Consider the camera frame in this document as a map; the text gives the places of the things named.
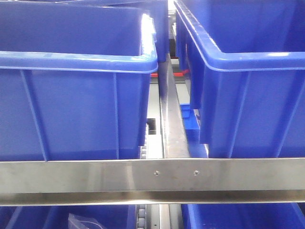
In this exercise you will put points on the right blue bin close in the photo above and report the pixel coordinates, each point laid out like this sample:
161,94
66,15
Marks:
246,60

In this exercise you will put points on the blue bin close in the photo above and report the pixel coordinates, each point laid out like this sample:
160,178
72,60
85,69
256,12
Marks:
246,60
74,80

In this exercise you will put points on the steel shelf front rail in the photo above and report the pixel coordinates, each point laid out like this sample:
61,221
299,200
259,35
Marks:
152,181

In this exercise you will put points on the left blue bin close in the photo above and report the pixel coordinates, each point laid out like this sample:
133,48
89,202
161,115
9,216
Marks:
74,80

